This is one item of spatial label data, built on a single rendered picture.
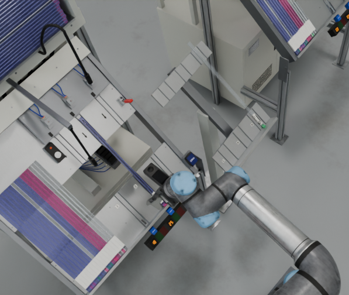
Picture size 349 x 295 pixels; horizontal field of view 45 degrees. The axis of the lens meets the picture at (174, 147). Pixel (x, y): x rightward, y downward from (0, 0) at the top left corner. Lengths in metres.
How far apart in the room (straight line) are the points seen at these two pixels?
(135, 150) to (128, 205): 0.41
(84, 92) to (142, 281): 1.24
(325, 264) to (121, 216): 0.85
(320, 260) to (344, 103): 1.85
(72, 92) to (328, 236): 1.59
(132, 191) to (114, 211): 0.11
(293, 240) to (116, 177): 1.04
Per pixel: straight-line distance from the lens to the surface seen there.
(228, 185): 1.33
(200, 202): 1.30
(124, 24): 3.61
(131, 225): 1.75
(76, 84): 1.63
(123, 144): 2.10
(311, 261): 1.22
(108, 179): 2.03
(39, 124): 1.60
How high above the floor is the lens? 2.34
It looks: 58 degrees down
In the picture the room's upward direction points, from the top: 18 degrees counter-clockwise
